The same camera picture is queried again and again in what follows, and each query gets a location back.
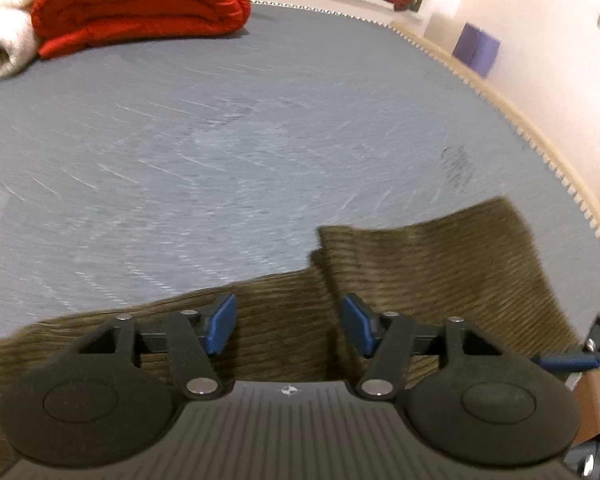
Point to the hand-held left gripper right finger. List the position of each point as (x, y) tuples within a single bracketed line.
[(357, 325)]

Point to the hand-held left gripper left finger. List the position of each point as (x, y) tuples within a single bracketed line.
[(220, 322)]

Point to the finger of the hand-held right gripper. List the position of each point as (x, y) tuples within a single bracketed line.
[(565, 361)]

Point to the purple box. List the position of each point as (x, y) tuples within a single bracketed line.
[(475, 50)]

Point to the red folded blanket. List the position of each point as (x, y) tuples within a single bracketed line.
[(140, 5)]

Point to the cream folded blanket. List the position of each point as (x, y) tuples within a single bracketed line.
[(5, 25)]

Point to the wooden bed frame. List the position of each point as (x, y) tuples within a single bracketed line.
[(525, 125)]

